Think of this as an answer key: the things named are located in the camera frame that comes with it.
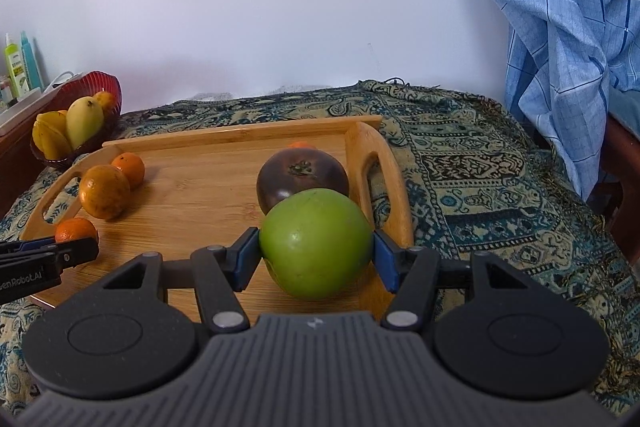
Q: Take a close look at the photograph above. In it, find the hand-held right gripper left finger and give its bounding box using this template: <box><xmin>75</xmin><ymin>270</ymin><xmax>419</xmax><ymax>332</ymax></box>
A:
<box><xmin>102</xmin><ymin>227</ymin><xmax>261</xmax><ymax>336</ymax></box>

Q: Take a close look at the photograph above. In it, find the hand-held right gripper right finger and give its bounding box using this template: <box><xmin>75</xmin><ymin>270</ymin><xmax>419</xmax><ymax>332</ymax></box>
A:
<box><xmin>372</xmin><ymin>228</ymin><xmax>531</xmax><ymax>334</ymax></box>

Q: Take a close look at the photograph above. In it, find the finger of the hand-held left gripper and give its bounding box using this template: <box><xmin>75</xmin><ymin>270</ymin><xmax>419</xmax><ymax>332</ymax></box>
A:
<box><xmin>0</xmin><ymin>235</ymin><xmax>100</xmax><ymax>269</ymax></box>

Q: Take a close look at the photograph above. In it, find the large orange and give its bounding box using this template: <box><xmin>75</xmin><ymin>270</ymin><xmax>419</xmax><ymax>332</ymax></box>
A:
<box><xmin>78</xmin><ymin>164</ymin><xmax>132</xmax><ymax>221</ymax></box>

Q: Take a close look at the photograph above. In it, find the green apple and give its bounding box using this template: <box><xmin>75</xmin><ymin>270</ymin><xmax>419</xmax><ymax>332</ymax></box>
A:
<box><xmin>258</xmin><ymin>188</ymin><xmax>373</xmax><ymax>301</ymax></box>

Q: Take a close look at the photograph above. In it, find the wooden tray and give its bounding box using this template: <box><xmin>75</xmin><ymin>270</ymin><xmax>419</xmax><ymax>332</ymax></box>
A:
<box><xmin>20</xmin><ymin>116</ymin><xmax>415</xmax><ymax>324</ymax></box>

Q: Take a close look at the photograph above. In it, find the dark purple round fruit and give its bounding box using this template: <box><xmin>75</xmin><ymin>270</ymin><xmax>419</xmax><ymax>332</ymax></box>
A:
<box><xmin>256</xmin><ymin>147</ymin><xmax>350</xmax><ymax>216</ymax></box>

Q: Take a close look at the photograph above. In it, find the wooden cabinet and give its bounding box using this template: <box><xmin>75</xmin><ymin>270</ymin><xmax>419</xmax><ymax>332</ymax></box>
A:
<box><xmin>0</xmin><ymin>107</ymin><xmax>51</xmax><ymax>219</ymax></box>

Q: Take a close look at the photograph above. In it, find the yellow star fruit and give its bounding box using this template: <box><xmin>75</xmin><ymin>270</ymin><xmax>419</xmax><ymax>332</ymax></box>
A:
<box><xmin>32</xmin><ymin>111</ymin><xmax>73</xmax><ymax>160</ymax></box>

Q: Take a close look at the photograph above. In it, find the yellow mango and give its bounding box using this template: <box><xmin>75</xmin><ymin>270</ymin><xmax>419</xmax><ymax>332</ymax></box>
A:
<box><xmin>66</xmin><ymin>96</ymin><xmax>105</xmax><ymax>151</ymax></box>

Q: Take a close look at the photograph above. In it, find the patterned blanket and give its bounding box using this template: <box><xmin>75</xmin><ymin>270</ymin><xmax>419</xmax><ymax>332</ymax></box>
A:
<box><xmin>0</xmin><ymin>79</ymin><xmax>640</xmax><ymax>419</ymax></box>

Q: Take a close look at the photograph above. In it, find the small orange fruit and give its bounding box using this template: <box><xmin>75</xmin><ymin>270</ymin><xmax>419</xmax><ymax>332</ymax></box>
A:
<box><xmin>94</xmin><ymin>91</ymin><xmax>117</xmax><ymax>115</ymax></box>

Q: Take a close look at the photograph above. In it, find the red glass bowl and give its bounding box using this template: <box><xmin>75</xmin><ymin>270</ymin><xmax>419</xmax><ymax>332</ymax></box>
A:
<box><xmin>30</xmin><ymin>71</ymin><xmax>123</xmax><ymax>172</ymax></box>

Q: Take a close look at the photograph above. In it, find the teal bottle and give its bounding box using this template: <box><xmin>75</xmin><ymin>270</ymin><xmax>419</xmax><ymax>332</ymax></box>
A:
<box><xmin>31</xmin><ymin>38</ymin><xmax>44</xmax><ymax>90</ymax></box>
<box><xmin>19</xmin><ymin>31</ymin><xmax>34</xmax><ymax>94</ymax></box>

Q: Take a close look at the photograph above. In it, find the green bottle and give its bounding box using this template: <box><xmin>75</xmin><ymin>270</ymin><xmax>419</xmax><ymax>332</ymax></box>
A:
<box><xmin>4</xmin><ymin>33</ymin><xmax>22</xmax><ymax>98</ymax></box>

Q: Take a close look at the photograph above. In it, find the wooden chair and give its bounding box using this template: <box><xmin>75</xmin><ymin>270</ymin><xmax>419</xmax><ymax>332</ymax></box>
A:
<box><xmin>594</xmin><ymin>112</ymin><xmax>640</xmax><ymax>269</ymax></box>

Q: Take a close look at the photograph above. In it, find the blue cushion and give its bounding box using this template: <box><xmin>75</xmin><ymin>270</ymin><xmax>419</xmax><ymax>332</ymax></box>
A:
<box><xmin>607</xmin><ymin>86</ymin><xmax>640</xmax><ymax>138</ymax></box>

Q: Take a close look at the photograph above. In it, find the blue checked cloth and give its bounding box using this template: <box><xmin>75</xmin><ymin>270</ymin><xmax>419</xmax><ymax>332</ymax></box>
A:
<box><xmin>437</xmin><ymin>0</ymin><xmax>640</xmax><ymax>202</ymax></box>

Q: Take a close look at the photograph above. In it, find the white cable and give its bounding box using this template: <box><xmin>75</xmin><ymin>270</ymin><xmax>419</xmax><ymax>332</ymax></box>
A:
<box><xmin>50</xmin><ymin>71</ymin><xmax>85</xmax><ymax>90</ymax></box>

